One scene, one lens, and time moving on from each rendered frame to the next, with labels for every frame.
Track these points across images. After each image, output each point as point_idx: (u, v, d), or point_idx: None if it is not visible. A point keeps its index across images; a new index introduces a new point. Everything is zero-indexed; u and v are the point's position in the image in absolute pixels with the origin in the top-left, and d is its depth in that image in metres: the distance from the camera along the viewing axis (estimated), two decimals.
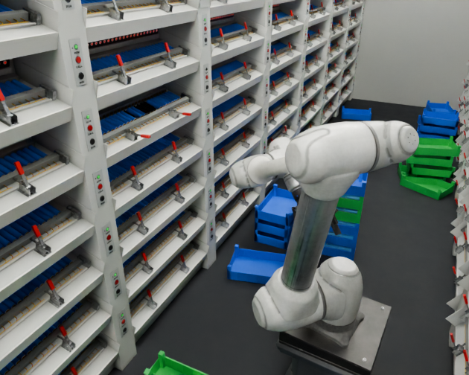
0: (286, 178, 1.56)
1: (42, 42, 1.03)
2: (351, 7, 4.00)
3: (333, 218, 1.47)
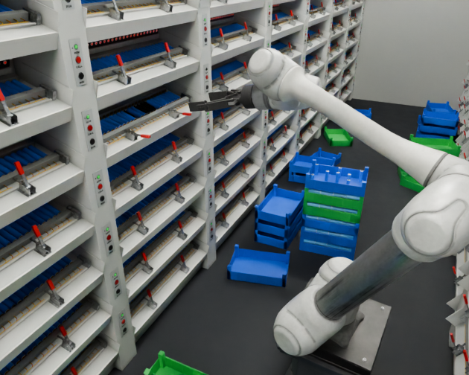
0: None
1: (42, 42, 1.03)
2: (351, 7, 4.00)
3: (201, 105, 1.34)
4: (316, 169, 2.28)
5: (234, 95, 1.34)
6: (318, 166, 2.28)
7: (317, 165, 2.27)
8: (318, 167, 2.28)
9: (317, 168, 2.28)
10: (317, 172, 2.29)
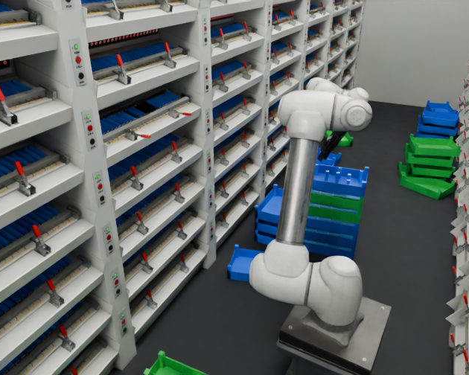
0: None
1: (42, 42, 1.03)
2: (351, 7, 4.00)
3: (321, 152, 2.18)
4: (316, 169, 2.28)
5: (331, 135, 2.12)
6: (318, 166, 2.28)
7: (317, 165, 2.27)
8: (318, 167, 2.28)
9: (317, 168, 2.28)
10: (317, 172, 2.29)
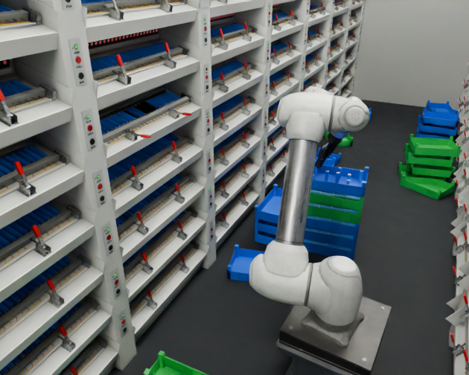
0: None
1: (42, 42, 1.03)
2: (351, 7, 4.00)
3: (318, 158, 2.23)
4: (316, 169, 2.28)
5: None
6: None
7: None
8: None
9: (317, 168, 2.28)
10: (317, 172, 2.29)
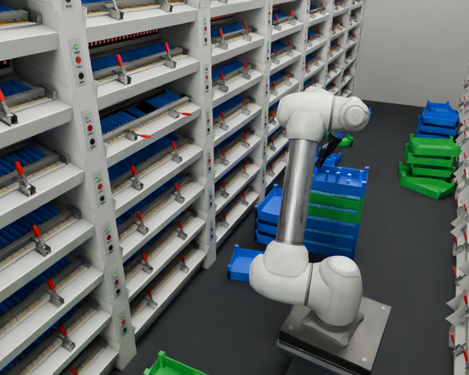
0: None
1: (42, 42, 1.03)
2: (351, 7, 4.00)
3: (318, 158, 2.23)
4: (316, 169, 2.28)
5: None
6: None
7: None
8: None
9: (317, 168, 2.28)
10: (317, 172, 2.29)
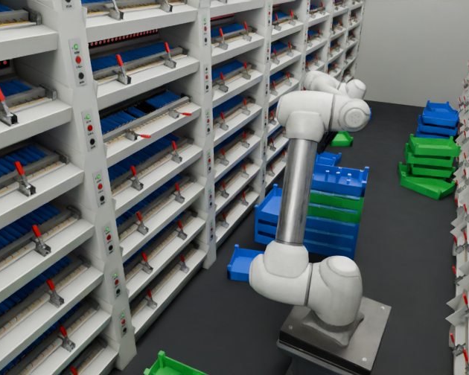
0: None
1: (42, 42, 1.03)
2: (351, 7, 4.00)
3: (319, 144, 2.19)
4: (318, 155, 2.24)
5: None
6: None
7: None
8: None
9: (318, 155, 2.24)
10: (318, 158, 2.26)
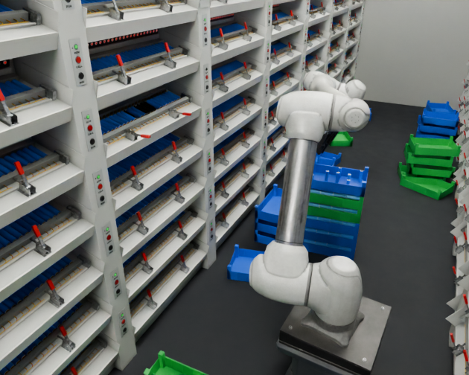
0: None
1: (42, 42, 1.03)
2: (351, 7, 4.00)
3: (319, 145, 2.19)
4: (318, 155, 2.24)
5: None
6: None
7: None
8: None
9: (318, 155, 2.24)
10: (318, 158, 2.26)
